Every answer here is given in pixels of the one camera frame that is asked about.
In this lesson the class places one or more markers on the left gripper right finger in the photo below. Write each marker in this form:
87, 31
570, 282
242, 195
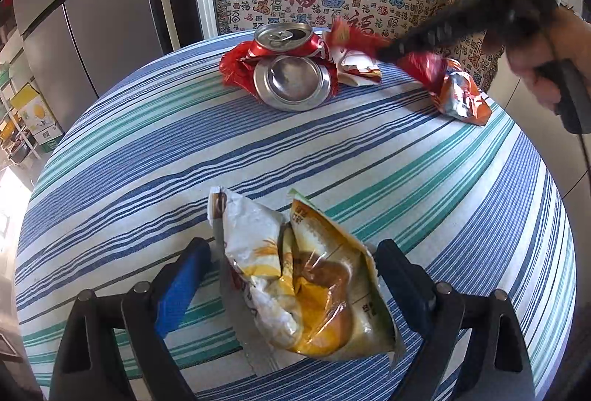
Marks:
435, 311

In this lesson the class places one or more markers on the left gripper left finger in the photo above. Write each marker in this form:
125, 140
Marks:
151, 310

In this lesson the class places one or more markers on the yellow white snack bag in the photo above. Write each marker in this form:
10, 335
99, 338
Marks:
297, 285

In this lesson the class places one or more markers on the person's right hand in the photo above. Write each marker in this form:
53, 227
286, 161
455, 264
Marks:
568, 38

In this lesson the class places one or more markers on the orange silver snack bag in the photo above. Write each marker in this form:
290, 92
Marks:
457, 95

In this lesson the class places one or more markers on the striped blue tablecloth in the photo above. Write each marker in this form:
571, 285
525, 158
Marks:
130, 185

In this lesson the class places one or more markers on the red white snack wrapper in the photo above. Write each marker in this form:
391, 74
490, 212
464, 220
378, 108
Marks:
354, 54

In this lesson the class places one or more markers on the yellow green cardboard box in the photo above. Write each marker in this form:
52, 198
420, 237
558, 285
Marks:
37, 116

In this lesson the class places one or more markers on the crushed red soda can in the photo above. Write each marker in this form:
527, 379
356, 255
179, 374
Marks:
287, 66

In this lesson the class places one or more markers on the grey double door refrigerator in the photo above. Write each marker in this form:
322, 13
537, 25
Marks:
78, 50

